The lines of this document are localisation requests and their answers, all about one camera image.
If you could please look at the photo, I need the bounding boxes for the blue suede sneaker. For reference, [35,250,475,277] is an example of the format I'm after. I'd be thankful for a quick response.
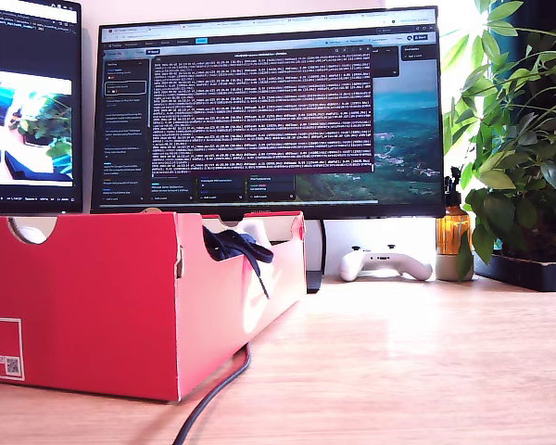
[17,224,48,246]
[201,218,275,300]

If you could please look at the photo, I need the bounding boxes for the red cardboard shoebox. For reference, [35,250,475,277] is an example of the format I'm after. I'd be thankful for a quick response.
[0,208,307,403]

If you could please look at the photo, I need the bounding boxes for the white game controller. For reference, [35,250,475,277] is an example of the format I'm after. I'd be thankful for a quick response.
[339,244,435,283]

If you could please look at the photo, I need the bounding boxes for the black Huawei computer monitor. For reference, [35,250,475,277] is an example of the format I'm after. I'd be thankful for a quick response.
[90,5,448,294]

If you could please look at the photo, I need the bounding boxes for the amber pump bottle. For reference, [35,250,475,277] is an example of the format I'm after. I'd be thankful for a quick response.
[436,165,473,256]

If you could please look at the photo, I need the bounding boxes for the cream round holder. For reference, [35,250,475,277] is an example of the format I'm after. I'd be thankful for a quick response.
[435,252,476,283]

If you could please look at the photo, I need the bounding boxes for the green leafy house plant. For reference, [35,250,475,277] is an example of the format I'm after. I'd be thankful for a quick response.
[443,0,556,279]

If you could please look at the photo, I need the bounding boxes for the dark teal curtain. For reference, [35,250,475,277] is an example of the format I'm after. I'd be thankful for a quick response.
[488,0,556,94]

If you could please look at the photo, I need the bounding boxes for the black monitor cable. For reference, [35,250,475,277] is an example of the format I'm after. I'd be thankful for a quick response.
[320,220,330,275]

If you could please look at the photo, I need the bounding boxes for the black table cable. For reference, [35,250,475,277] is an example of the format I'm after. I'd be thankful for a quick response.
[171,341,254,445]

